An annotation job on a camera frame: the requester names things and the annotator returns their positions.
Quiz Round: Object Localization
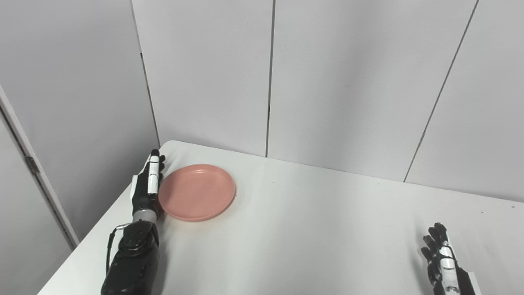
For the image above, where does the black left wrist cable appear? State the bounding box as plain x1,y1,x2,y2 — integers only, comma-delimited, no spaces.
106,223,131,275

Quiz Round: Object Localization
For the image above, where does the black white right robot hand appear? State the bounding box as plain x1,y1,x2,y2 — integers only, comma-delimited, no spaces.
421,222,482,295

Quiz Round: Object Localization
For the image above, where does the pink round plate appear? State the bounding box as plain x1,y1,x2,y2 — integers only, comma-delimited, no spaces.
158,164,237,222

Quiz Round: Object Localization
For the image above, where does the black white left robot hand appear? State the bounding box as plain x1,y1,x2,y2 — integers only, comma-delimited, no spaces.
130,149,166,216

